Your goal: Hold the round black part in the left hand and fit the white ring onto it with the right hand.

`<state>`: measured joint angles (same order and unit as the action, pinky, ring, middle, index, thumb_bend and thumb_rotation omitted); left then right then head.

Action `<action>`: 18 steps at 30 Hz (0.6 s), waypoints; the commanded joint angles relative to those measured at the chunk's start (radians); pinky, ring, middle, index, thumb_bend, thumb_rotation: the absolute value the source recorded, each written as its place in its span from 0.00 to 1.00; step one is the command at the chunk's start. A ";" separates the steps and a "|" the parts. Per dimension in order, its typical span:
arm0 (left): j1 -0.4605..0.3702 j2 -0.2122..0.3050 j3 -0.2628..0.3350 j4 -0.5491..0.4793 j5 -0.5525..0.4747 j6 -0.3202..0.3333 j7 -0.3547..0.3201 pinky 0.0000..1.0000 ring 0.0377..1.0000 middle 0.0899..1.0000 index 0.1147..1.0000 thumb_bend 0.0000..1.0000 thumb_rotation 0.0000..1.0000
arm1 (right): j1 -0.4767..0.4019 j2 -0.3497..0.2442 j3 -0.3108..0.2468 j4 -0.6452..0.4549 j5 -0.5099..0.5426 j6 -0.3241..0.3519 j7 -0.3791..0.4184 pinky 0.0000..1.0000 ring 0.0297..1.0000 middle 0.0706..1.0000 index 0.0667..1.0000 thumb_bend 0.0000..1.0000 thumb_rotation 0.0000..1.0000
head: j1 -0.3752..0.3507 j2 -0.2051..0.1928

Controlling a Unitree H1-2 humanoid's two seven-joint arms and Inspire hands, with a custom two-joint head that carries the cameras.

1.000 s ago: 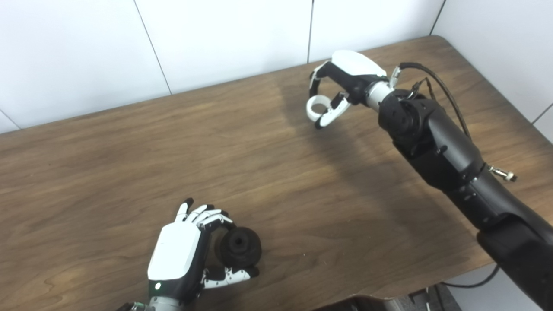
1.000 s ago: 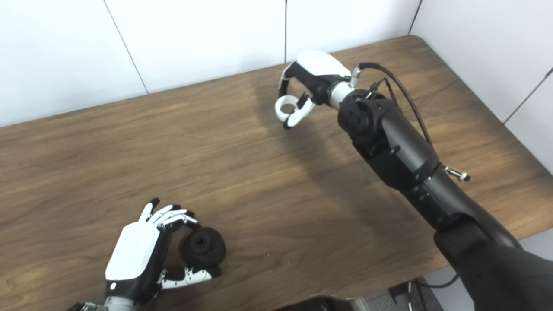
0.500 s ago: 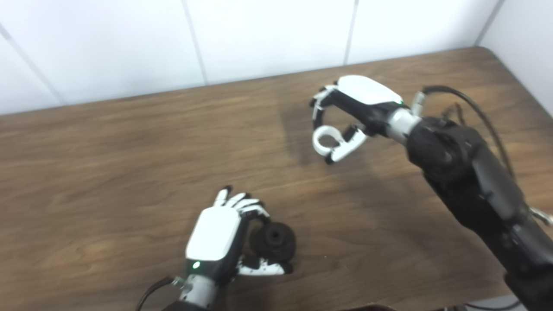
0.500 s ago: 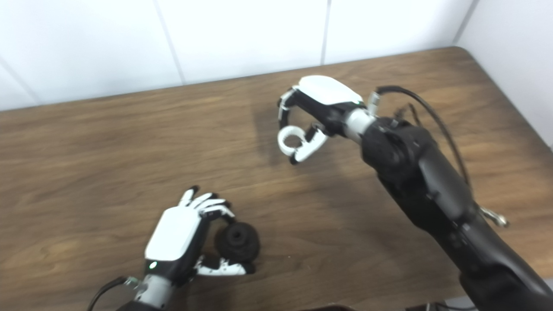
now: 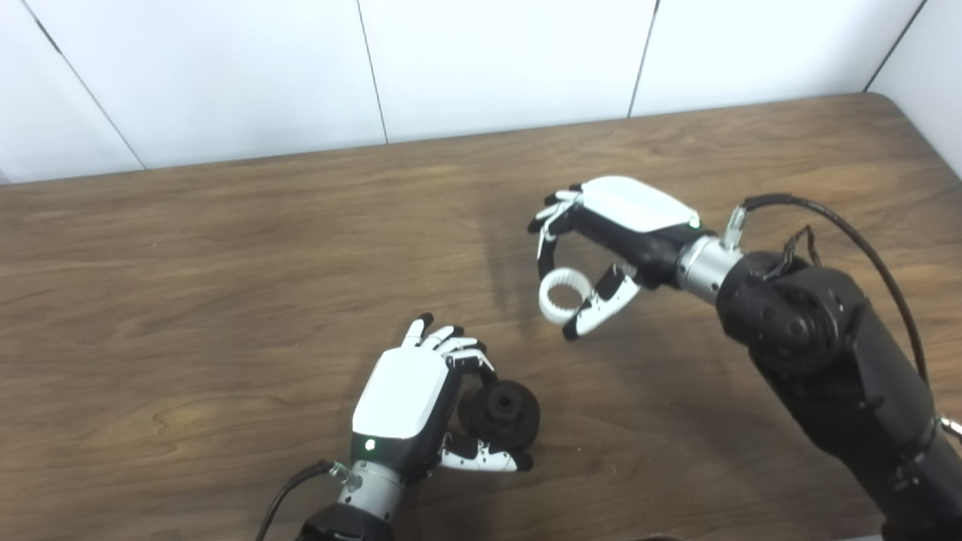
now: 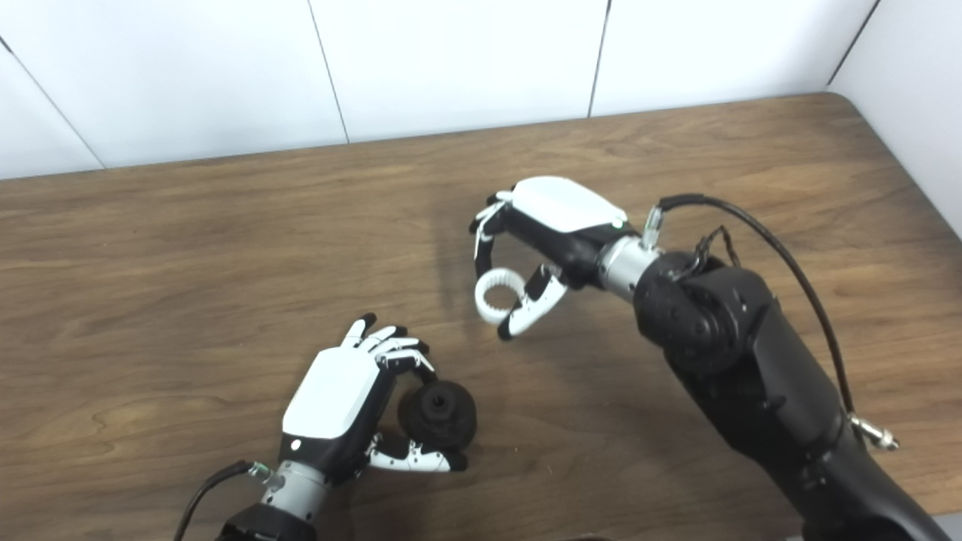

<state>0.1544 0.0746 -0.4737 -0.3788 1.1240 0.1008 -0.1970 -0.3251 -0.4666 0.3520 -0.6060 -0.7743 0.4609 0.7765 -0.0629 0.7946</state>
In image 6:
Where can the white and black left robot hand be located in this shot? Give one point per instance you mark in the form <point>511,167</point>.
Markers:
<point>334,391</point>

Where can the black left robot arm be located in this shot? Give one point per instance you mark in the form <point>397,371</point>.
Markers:
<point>263,526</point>

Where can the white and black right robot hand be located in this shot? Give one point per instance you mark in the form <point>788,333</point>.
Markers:
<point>564,207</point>

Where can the round black part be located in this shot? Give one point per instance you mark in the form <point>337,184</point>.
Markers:
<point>443,417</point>

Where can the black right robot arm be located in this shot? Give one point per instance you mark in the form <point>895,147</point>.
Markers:
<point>759,376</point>

